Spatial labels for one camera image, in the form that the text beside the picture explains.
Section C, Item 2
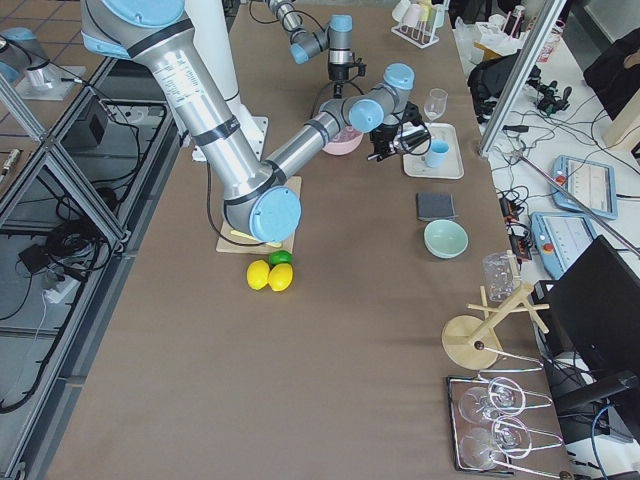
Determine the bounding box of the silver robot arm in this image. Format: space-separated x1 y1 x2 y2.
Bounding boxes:
80 1 415 242
266 0 366 99

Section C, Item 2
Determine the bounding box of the yellow plastic knife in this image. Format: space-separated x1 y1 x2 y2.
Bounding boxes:
230 229 282 248

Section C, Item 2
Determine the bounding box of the green lime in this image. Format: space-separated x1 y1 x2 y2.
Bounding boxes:
268 250 292 266

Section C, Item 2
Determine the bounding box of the blue teach pendant tablet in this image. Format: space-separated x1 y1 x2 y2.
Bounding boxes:
551 155 618 220

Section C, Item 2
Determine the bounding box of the black glass rack tray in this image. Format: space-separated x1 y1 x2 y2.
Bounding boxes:
446 376 568 479

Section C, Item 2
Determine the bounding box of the white wire cup rack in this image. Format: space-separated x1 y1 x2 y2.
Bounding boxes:
391 0 449 49

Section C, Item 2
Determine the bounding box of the aluminium frame post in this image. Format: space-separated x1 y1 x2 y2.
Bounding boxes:
478 0 566 158

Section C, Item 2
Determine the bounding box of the cream serving tray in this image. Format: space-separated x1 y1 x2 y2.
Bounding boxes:
403 123 464 180

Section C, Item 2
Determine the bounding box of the pink bowl of ice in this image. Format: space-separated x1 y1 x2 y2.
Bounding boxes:
323 126 364 156

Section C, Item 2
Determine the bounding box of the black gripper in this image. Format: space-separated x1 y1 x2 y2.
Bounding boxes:
327 49 365 98
367 102 423 161

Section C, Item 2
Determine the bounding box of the green bowl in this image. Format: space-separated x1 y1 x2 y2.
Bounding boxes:
423 219 469 259

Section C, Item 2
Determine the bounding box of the wooden cup stand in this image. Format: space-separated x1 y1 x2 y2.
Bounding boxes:
441 277 550 371

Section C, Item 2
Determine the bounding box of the light blue cup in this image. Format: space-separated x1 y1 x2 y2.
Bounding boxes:
425 139 449 168

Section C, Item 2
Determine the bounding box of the dark grey folded cloth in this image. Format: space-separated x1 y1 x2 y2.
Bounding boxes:
416 192 457 221

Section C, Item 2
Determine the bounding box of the yellow lemon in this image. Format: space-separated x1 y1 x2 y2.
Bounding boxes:
268 263 294 292
246 260 270 290

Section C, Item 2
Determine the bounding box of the clear wine glass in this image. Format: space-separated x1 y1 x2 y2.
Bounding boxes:
424 88 448 128

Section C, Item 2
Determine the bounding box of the steel ice scoop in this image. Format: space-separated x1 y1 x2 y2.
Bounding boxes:
367 124 431 162

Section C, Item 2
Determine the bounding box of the black monitor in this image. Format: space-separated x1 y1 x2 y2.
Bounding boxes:
546 235 639 377

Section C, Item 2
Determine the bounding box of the clear glass mug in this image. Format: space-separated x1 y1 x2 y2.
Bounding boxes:
483 250 520 302

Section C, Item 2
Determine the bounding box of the wooden cutting board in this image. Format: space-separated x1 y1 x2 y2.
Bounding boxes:
216 176 302 255

